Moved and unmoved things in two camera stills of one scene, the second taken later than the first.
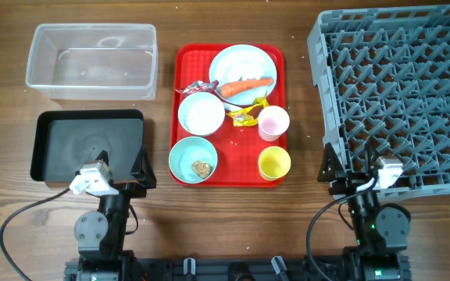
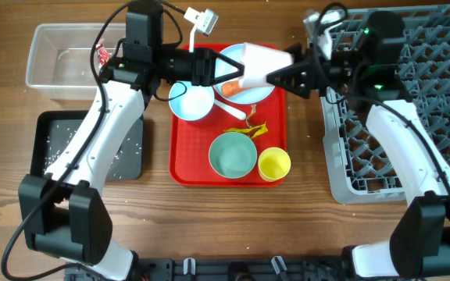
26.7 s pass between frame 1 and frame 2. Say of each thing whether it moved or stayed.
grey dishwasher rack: stayed
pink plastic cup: moved
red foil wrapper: moved
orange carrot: stayed
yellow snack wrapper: moved
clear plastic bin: stayed
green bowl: moved
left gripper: moved
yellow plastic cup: stayed
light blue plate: stayed
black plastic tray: stayed
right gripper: moved
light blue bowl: moved
